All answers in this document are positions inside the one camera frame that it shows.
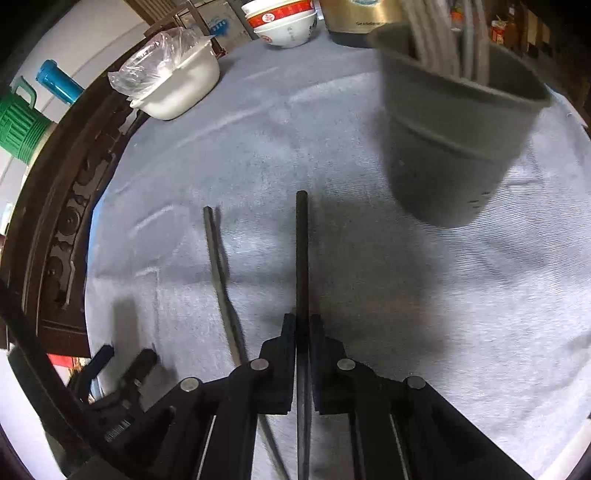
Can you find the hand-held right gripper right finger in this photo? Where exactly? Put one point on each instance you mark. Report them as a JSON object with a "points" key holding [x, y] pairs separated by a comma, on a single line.
{"points": [[318, 369]]}

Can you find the white bowl blue print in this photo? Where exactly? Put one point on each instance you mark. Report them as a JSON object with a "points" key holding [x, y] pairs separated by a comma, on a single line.
{"points": [[288, 34]]}

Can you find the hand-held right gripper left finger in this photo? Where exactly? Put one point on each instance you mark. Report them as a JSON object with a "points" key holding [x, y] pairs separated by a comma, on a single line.
{"points": [[288, 369]]}

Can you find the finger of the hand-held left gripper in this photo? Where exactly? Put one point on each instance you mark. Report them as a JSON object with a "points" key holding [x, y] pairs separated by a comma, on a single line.
{"points": [[136, 374], [92, 369]]}

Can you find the brown wooden door frame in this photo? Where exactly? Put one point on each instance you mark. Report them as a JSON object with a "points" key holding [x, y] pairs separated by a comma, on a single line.
{"points": [[147, 9]]}

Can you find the black chopstick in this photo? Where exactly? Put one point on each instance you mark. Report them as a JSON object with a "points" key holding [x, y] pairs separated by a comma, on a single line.
{"points": [[302, 258]]}

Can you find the dark wooden chair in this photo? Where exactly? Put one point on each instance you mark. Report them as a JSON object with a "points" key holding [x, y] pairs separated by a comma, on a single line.
{"points": [[182, 18]]}

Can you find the carved dark wooden table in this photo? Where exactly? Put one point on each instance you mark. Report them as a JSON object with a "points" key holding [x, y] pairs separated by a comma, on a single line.
{"points": [[60, 230]]}

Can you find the grey cup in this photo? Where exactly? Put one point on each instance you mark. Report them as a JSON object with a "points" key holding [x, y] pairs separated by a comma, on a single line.
{"points": [[452, 161]]}

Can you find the gold electric kettle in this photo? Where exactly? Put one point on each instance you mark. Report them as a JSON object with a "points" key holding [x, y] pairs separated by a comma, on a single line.
{"points": [[360, 18]]}

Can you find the white cardboard box blue print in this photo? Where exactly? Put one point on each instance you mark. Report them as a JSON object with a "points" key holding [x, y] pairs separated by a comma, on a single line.
{"points": [[226, 23]]}

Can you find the red printed bag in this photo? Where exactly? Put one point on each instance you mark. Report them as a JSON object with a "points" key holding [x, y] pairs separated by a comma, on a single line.
{"points": [[64, 364]]}

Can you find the blue thermos flask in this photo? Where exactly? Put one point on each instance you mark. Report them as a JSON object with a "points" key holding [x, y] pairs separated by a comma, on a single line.
{"points": [[57, 83]]}

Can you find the grey tablecloth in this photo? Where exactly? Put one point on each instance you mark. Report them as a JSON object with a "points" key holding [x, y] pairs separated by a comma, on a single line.
{"points": [[415, 323]]}

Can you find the white plastic pot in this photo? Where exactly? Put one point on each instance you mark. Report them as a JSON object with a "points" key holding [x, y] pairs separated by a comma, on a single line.
{"points": [[180, 92]]}

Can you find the green lidded thermos jug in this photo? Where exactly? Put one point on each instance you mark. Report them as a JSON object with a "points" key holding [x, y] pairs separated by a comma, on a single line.
{"points": [[21, 124]]}

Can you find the bundle of metal chopsticks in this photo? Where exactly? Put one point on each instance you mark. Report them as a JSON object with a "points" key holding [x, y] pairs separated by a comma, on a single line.
{"points": [[434, 46]]}

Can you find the blue underlay cloth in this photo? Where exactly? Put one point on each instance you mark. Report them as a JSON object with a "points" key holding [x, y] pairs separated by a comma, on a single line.
{"points": [[93, 230]]}

